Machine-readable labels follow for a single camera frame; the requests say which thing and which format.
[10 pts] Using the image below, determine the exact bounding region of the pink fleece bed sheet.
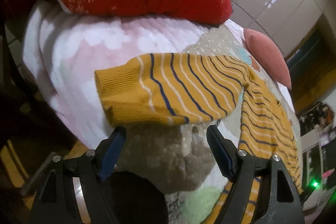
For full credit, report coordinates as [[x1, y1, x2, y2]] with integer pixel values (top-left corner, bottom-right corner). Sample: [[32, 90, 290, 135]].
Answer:
[[23, 1, 211, 149]]

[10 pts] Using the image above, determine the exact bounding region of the yellow striped knit sweater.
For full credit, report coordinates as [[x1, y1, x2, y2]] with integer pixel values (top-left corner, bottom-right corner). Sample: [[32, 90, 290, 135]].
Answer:
[[94, 52, 303, 224]]

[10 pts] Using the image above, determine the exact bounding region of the pink corduroy pillow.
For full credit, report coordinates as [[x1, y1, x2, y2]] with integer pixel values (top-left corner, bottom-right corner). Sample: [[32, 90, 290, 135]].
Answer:
[[243, 28, 291, 90]]

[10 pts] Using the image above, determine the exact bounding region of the patchwork heart quilt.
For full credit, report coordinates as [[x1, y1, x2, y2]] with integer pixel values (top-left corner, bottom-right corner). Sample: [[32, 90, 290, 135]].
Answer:
[[117, 20, 301, 223]]

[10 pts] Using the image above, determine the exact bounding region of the cluttered clothes rack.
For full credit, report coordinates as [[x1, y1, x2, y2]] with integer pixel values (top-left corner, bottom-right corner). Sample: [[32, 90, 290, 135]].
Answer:
[[298, 102, 335, 136]]

